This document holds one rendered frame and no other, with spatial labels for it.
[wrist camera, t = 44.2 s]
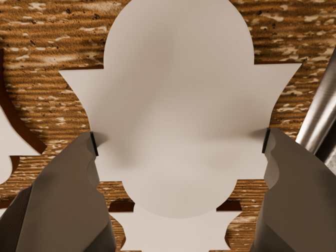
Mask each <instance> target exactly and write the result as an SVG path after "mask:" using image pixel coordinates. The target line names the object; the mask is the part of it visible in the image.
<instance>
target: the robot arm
mask: <svg viewBox="0 0 336 252"><path fill-rule="evenodd" d="M261 153H263V154H264V155H265V157H266V158H267V160H268V163H267V166H266V170H265V173H264V177H263V178H264V181H265V182H266V184H267V186H268V188H269V190H268V191H266V192H265V194H264V198H263V201H262V205H261V208H260V211H259V215H258V218H257V222H256V229H255V237H254V247H255V249H256V251H257V252H336V176H335V174H334V173H333V172H332V171H331V170H330V169H329V168H328V167H327V166H326V165H325V164H324V163H323V162H322V161H321V160H320V159H319V158H317V157H316V156H315V155H314V154H313V153H311V152H310V151H309V150H307V149H306V148H305V147H303V146H302V145H300V144H299V143H298V142H296V141H295V140H294V139H292V138H291V137H289V136H288V135H287V134H285V133H284V132H283V131H281V130H280V129H278V128H276V127H272V128H268V127H267V128H266V133H265V137H264V141H263V145H262V152H261ZM97 156H99V154H98V150H97V146H96V142H95V138H94V134H93V132H92V131H91V132H89V131H85V132H83V133H81V134H80V135H79V136H78V137H77V138H76V139H74V140H73V141H72V142H71V143H70V144H69V145H68V146H67V147H65V148H64V149H63V150H62V151H61V152H60V153H59V154H57V155H56V156H55V157H54V158H53V159H52V160H51V161H50V162H49V163H48V164H47V165H46V166H45V168H44V169H43V170H42V171H41V172H40V173H39V174H38V176H37V177H36V178H35V180H34V181H33V183H32V184H31V185H30V187H28V188H24V189H21V190H20V191H19V193H18V194H17V195H16V197H15V198H14V199H13V201H12V202H11V203H10V205H9V206H8V208H7V209H6V210H5V212H4V213H3V214H2V216H1V217H0V252H115V251H116V247H117V243H116V239H115V235H114V230H113V226H112V222H111V218H110V215H109V211H108V207H107V204H106V200H105V196H104V195H103V194H102V193H101V192H99V191H98V190H97V187H98V185H99V183H100V178H99V175H98V171H97V167H96V164H95V160H96V157H97Z"/></svg>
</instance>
